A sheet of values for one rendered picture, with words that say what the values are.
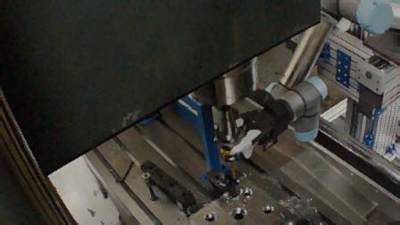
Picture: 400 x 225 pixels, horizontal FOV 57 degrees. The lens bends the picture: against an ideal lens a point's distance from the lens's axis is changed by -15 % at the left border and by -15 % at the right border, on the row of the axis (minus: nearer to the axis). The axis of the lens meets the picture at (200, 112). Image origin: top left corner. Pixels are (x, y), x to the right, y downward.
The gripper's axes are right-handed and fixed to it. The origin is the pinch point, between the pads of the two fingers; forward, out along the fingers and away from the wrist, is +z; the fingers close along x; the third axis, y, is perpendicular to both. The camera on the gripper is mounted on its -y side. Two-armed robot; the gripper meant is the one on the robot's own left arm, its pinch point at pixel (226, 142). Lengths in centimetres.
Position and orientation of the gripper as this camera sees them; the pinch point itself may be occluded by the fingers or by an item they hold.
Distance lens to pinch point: 103.0
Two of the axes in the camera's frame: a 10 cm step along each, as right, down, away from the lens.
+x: -5.9, -4.4, 6.8
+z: -7.9, 4.6, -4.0
